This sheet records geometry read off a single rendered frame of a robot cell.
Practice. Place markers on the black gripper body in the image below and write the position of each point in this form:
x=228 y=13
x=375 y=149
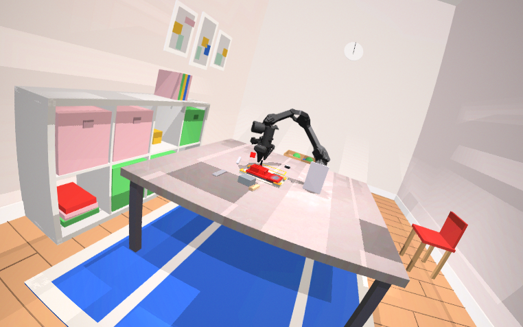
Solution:
x=265 y=144

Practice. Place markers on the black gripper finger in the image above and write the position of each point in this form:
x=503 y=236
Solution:
x=259 y=156
x=267 y=153

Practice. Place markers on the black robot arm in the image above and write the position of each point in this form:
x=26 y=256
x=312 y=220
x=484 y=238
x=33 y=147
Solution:
x=320 y=154

